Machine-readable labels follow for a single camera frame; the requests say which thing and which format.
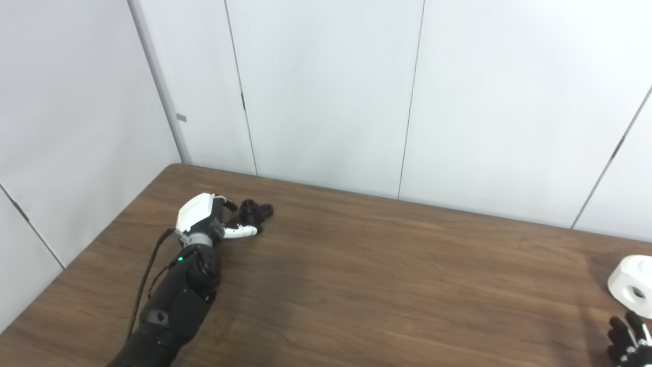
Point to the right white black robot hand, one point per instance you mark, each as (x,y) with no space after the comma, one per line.
(631,346)

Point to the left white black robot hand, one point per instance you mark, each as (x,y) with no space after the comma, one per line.
(196,211)

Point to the black plastic holder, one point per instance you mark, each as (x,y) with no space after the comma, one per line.
(252,214)

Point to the round white plastic piece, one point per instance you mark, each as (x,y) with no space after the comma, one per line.
(629,278)

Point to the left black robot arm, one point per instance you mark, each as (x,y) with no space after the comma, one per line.
(178,300)

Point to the gray corner post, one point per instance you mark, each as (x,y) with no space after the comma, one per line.
(160,86)

